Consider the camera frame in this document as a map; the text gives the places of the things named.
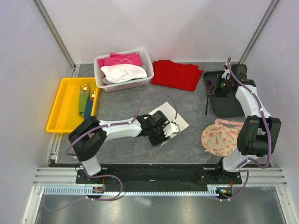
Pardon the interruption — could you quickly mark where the purple cable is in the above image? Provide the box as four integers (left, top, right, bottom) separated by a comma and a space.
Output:
207, 56, 274, 202
42, 91, 178, 212

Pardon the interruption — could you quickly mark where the black metal fork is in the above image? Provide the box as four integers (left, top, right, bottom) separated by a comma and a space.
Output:
206, 75, 220, 95

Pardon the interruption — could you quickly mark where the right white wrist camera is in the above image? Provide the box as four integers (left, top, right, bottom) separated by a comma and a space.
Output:
221, 65, 230, 80

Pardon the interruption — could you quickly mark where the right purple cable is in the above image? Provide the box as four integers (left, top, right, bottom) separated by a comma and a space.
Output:
207, 56, 274, 202

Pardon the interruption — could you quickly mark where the white cloth in basket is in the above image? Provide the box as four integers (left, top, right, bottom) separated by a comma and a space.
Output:
100, 64, 147, 84

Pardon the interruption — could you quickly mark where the black plastic tray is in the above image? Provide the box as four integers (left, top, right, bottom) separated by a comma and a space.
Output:
203, 70, 244, 118

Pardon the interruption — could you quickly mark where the grey slotted cable duct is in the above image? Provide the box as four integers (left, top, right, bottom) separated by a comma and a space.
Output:
43, 186, 219, 196

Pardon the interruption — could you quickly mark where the white paper napkin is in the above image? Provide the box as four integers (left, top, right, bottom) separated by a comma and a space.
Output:
149, 102, 189, 145

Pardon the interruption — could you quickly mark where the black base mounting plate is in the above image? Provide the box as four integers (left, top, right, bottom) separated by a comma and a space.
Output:
76, 164, 242, 192

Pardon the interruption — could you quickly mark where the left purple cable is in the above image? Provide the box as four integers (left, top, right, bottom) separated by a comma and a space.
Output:
42, 91, 178, 212

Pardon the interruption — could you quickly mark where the pink cloth in basket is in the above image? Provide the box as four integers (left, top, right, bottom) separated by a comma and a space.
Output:
96, 53, 142, 68

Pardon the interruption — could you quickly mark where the white plastic basket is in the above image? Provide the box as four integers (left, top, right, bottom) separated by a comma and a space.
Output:
94, 49, 154, 92

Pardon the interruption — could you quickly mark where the yellow plastic tray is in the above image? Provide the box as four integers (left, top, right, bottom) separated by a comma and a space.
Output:
46, 77, 100, 133

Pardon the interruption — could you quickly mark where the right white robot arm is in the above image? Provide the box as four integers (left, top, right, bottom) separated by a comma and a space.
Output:
212, 62, 281, 184

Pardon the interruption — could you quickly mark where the red folded cloth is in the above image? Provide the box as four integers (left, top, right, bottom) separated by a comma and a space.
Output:
151, 60, 204, 91

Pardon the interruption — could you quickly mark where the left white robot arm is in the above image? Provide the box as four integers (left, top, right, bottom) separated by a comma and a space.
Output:
68, 110, 171, 183

